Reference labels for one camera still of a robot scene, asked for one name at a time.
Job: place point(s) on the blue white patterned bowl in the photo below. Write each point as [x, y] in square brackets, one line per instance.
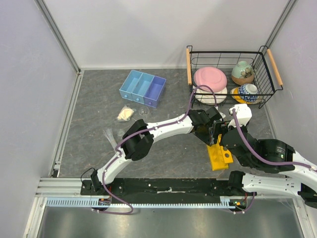
[249, 92]

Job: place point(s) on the bag of beige powder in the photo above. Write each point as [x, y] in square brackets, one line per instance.
[125, 114]

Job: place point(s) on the small clear glass vial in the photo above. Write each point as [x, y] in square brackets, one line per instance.
[120, 133]

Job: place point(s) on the blue three-compartment drawer box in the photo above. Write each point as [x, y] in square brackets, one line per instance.
[143, 88]

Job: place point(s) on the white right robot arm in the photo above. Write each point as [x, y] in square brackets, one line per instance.
[296, 175]

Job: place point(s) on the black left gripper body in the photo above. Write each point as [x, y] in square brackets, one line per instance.
[204, 134]

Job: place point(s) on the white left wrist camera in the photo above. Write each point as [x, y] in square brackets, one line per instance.
[222, 114]

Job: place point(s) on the yellow test tube rack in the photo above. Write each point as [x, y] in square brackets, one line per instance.
[219, 156]

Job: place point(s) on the pink plate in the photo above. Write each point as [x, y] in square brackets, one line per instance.
[212, 77]

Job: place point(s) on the clear plastic dropper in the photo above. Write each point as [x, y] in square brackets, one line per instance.
[108, 133]

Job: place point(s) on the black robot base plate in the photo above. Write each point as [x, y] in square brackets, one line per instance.
[125, 190]

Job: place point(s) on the clear glass beaker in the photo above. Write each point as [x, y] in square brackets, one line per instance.
[144, 111]

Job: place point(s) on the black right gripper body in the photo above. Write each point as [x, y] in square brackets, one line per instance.
[243, 162]

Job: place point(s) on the green brown ceramic bowl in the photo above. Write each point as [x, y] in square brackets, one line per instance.
[242, 73]

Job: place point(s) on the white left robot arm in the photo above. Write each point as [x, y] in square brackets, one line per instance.
[141, 136]

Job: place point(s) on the white plate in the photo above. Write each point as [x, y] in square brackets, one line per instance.
[206, 97]

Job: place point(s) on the black wire basket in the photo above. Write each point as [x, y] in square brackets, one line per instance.
[266, 75]

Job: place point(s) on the white slotted cable duct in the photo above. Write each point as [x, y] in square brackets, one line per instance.
[97, 203]

